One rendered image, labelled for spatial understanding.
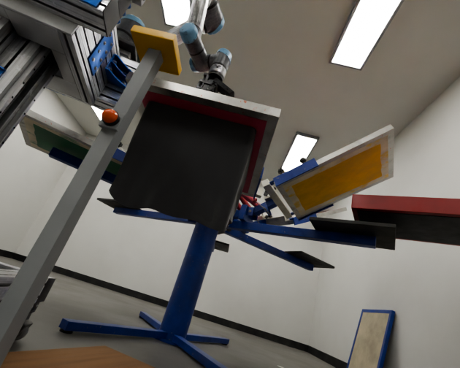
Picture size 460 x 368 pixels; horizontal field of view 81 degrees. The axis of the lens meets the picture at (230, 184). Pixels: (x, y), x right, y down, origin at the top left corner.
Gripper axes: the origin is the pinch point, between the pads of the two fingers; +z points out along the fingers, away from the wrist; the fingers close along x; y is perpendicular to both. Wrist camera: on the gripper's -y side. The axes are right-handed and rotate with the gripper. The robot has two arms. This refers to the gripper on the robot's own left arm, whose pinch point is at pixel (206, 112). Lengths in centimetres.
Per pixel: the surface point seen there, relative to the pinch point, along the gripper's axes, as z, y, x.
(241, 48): -200, 27, -132
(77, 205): 58, 10, 33
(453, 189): -77, -200, -122
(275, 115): 4.9, -27.7, 14.6
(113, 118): 36, 11, 37
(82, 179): 52, 12, 34
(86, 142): 4, 77, -52
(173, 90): 4.9, 10.5, 14.6
